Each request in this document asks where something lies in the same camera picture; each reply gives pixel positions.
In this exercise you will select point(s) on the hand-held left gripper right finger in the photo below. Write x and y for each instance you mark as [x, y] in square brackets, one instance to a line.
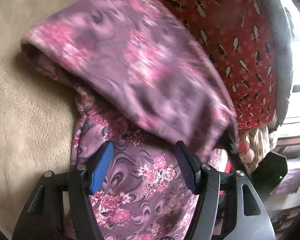
[187, 171]

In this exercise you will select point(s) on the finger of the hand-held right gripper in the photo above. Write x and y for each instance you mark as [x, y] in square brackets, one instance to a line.
[230, 141]

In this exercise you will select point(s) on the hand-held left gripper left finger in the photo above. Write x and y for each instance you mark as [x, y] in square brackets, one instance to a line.
[101, 170]

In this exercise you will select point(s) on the purple floral garment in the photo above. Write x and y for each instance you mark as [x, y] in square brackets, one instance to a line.
[140, 67]

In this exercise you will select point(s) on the pale pink cloth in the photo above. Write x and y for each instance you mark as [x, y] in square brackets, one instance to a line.
[291, 177]

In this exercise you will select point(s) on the plastic bag of plush toys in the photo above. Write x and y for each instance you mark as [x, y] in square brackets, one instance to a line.
[250, 152]

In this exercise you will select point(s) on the beige fleece blanket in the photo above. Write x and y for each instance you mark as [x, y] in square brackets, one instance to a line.
[27, 105]

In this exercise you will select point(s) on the grey pillow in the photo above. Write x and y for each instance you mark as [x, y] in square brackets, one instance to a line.
[282, 55]

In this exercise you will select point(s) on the red patterned pillow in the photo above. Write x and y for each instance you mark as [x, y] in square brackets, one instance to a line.
[227, 30]

